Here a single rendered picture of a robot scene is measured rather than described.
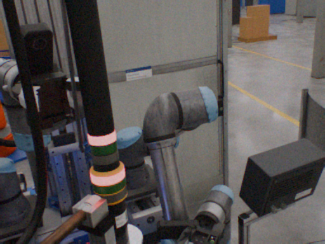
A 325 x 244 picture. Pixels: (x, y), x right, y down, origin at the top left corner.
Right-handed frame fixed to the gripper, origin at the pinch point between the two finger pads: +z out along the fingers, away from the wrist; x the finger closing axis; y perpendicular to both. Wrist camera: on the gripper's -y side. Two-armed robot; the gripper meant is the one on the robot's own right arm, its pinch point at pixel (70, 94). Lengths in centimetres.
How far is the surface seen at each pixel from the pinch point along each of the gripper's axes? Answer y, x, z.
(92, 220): 12.1, 4.0, 11.5
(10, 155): 162, -43, -384
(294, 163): 42, -73, -10
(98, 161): 6.5, 1.1, 8.9
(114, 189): 10.4, 0.1, 10.0
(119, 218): 15.1, -0.2, 9.7
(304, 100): 77, -230, -100
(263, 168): 42, -63, -14
